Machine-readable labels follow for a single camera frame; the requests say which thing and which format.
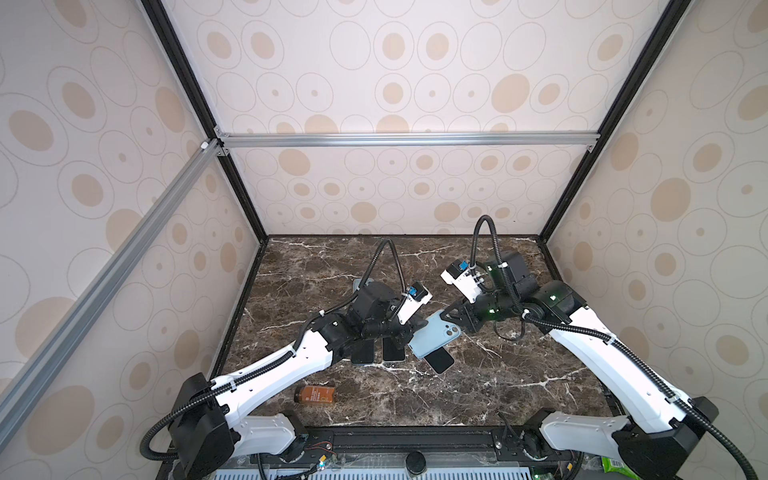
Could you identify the black smartphone white rim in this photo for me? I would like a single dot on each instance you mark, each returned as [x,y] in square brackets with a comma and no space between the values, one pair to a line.
[391,351]

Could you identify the black smartphone from case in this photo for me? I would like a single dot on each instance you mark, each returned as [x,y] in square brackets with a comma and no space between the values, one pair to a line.
[363,353]

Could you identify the black corner frame post left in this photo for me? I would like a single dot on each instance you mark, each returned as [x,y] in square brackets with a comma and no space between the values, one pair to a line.
[160,22]

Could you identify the black round knob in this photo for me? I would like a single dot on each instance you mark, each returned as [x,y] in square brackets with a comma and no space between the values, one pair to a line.
[415,463]

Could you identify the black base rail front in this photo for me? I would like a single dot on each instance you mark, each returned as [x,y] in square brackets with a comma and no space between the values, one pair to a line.
[408,444]

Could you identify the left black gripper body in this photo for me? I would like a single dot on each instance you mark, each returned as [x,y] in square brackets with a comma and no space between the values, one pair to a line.
[391,327]

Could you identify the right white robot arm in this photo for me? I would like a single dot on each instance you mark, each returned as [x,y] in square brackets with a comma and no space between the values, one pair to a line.
[658,429]

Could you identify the small orange brown bottle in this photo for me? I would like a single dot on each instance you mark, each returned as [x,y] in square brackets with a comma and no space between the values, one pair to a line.
[314,395]

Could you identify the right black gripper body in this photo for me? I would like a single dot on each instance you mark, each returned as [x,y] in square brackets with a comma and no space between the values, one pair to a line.
[484,308]

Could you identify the silver aluminium rail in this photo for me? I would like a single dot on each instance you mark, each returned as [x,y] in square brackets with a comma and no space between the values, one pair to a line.
[47,362]
[361,140]

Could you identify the light blue phone case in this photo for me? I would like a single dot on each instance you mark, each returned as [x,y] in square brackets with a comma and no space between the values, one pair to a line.
[358,283]

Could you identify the silver aluminium rail left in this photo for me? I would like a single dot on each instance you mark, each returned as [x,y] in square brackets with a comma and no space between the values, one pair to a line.
[47,362]

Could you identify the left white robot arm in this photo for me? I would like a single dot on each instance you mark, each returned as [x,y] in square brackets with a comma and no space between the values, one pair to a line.
[327,340]

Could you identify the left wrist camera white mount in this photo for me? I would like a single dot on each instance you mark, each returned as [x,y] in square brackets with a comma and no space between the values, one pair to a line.
[415,297]

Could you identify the black corner frame post right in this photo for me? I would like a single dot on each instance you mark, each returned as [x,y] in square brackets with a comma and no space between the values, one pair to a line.
[649,55]

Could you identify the black corner frame post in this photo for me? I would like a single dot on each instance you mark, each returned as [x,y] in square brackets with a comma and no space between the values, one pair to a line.
[649,55]
[160,22]

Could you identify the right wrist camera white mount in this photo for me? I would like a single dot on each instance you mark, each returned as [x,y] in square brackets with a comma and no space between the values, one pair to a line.
[460,275]

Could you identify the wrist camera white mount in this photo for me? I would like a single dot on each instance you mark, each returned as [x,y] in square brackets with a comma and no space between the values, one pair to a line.
[460,275]
[415,297]

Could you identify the silver aluminium rail back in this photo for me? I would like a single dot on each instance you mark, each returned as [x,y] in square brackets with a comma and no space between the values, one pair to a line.
[361,140]

